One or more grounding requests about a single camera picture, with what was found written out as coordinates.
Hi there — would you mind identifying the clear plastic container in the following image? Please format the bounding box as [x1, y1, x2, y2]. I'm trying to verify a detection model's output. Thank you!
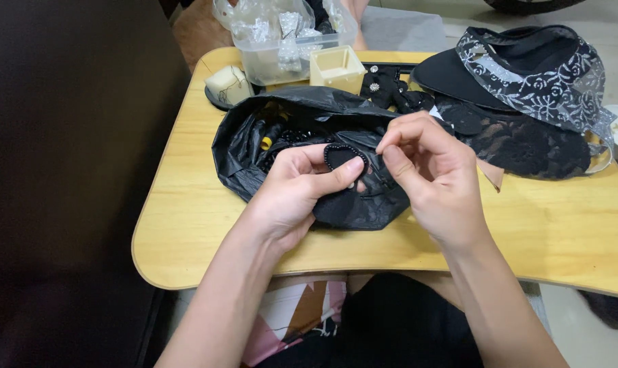
[211, 0, 360, 87]

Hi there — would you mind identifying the black lace fabric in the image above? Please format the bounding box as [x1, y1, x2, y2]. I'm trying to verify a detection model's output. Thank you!
[434, 97, 593, 181]

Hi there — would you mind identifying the dark brown sofa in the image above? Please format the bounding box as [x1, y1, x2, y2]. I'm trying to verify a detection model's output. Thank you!
[0, 0, 192, 368]

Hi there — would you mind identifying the cream wax block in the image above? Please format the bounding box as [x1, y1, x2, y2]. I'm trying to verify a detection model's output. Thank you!
[204, 65, 255, 106]

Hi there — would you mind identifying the person's left hand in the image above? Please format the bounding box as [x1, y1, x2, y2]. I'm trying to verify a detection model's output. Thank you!
[246, 143, 367, 253]

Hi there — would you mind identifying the black sun visor hat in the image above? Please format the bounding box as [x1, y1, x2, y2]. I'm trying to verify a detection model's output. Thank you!
[410, 25, 596, 114]

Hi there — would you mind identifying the black silver floral lace ribbon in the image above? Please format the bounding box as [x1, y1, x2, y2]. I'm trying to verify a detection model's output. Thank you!
[455, 26, 617, 154]

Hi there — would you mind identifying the wooden lap table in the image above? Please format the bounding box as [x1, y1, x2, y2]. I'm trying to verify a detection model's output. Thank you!
[131, 47, 618, 300]

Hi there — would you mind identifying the black plastic bag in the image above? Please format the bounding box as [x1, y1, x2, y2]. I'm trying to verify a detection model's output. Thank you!
[211, 85, 413, 231]

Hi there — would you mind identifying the person's right hand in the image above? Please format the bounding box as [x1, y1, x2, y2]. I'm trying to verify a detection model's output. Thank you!
[376, 111, 490, 250]

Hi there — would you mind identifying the black rhinestone fabric flower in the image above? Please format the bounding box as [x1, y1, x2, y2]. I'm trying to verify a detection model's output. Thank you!
[359, 64, 435, 115]

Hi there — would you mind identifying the black beaded fabric piece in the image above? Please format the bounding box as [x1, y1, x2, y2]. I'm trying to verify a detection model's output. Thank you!
[323, 143, 370, 191]

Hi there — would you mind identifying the person's patterned clothing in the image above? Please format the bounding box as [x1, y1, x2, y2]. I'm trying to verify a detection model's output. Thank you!
[240, 272, 486, 368]

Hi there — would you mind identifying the cream square plastic cup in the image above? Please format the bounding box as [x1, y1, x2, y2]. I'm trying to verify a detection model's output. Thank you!
[309, 45, 367, 95]

